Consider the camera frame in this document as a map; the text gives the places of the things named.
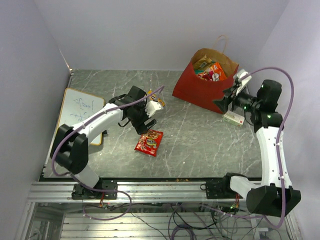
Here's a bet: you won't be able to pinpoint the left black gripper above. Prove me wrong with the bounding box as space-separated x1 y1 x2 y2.
129 100 157 135

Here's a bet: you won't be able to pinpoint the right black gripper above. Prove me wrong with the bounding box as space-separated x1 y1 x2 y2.
212 83 261 113

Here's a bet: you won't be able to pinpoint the yellow M&M's bag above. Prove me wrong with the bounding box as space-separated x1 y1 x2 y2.
147 90 166 107

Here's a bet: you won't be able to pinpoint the red paper bag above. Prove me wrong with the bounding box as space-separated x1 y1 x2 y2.
172 48 239 114

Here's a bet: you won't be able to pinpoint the orange Fox's candy bag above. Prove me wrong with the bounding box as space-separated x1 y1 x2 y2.
197 67 221 82

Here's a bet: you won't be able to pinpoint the small red snack packet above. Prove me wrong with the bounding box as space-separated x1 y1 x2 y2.
134 129 164 157

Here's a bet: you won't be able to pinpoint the orange snack packet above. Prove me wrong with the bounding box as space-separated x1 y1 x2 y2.
207 62 227 82

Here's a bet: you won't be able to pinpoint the brown snack pouch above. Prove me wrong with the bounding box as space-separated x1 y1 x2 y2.
193 54 215 72

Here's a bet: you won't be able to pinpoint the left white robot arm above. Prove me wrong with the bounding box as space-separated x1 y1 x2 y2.
50 86 163 199

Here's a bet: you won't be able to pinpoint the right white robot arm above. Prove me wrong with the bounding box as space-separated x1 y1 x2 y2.
214 79 301 217

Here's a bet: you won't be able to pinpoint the small white box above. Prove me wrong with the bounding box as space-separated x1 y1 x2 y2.
222 110 245 127

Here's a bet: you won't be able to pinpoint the small whiteboard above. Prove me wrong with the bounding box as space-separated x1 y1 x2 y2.
55 87 106 146

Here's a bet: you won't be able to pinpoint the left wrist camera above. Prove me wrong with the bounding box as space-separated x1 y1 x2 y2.
144 100 163 118

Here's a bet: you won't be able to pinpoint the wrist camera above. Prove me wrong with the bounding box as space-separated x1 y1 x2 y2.
144 100 163 118
233 69 252 96

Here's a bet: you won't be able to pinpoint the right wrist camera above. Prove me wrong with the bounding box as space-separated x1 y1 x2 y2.
233 69 252 96

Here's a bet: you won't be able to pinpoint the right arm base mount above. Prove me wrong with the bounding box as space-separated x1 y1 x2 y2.
199 178 235 200

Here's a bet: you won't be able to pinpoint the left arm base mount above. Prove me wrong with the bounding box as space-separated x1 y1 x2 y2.
71 179 118 200

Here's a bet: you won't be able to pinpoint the aluminium rail frame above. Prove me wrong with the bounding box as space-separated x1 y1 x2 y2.
16 179 302 240

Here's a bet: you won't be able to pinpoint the loose cables under table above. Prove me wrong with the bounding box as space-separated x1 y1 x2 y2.
82 191 273 240

